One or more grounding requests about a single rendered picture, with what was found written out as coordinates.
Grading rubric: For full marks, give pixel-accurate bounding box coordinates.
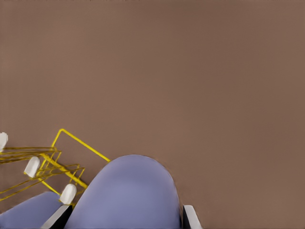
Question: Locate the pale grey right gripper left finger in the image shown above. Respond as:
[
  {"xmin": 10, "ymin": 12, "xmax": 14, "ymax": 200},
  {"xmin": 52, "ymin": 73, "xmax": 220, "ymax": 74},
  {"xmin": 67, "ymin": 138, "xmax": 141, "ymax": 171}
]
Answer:
[{"xmin": 40, "ymin": 204, "xmax": 73, "ymax": 229}]

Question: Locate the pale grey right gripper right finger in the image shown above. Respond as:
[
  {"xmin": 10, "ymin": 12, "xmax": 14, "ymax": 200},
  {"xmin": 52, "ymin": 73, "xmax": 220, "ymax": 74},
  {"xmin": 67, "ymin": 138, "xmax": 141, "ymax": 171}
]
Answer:
[{"xmin": 182, "ymin": 205, "xmax": 203, "ymax": 229}]

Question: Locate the lavender blue plate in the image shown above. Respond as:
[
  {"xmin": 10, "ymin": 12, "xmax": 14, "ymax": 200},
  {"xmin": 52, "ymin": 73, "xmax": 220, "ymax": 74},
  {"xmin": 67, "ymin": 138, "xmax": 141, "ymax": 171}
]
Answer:
[
  {"xmin": 63, "ymin": 154, "xmax": 183, "ymax": 229},
  {"xmin": 0, "ymin": 191, "xmax": 64, "ymax": 229}
]

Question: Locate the yellow wire dish rack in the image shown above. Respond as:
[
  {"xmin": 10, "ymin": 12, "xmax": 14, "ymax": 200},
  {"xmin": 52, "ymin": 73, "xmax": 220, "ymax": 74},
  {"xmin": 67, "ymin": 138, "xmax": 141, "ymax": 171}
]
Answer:
[{"xmin": 0, "ymin": 128, "xmax": 112, "ymax": 208}]

